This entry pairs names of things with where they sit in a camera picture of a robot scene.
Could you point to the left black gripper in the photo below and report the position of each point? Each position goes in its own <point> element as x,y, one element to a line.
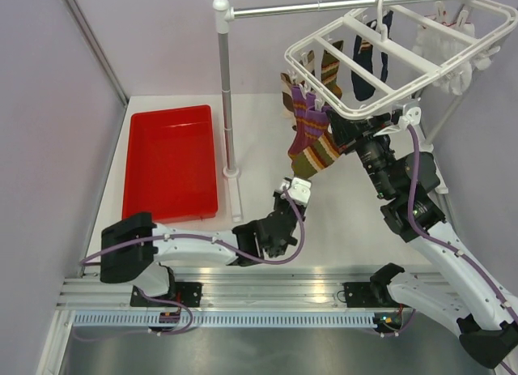
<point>278,200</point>

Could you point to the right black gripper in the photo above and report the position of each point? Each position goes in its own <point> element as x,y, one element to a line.
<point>344,129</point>

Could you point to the olive green striped sock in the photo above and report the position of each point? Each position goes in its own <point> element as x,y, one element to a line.
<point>316,157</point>

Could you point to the purple striped sock front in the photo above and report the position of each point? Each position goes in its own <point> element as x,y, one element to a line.
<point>318,124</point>

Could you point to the purple striped sock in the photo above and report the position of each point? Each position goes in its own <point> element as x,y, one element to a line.
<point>302,101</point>
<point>318,124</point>

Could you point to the purple striped sock back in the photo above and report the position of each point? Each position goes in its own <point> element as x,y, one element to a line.
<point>302,101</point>

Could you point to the brown cream striped sock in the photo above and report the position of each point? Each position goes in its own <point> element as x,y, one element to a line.
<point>287,101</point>

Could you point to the white clip sock hanger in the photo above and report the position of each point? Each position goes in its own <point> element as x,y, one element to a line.
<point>428,72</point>

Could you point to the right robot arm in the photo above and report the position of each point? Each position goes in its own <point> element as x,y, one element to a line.
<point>483,315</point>

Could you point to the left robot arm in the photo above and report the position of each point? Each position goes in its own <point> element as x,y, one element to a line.
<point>138,251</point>

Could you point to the white fluffy socks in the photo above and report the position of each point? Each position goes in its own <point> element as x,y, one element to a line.
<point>438,49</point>

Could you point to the navy blue sock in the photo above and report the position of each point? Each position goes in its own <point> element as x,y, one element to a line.
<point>362,55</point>

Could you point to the olive brown patterned sock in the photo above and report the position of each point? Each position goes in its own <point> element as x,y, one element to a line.
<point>329,73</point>

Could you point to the red plastic bin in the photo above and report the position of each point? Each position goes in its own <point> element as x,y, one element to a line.
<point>170,168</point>

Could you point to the silver drying rack stand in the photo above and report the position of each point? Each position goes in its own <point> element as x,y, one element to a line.
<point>224,14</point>

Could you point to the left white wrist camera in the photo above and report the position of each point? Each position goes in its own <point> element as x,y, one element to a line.
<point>298,189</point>

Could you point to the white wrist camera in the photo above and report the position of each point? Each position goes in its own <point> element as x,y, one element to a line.
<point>406,113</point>
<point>298,189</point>

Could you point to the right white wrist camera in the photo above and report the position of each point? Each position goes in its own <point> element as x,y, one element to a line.
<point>406,113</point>

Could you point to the white slotted cable duct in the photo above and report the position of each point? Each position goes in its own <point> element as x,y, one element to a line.
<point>226,319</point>

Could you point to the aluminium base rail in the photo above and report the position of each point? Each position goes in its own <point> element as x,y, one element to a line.
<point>276,288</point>

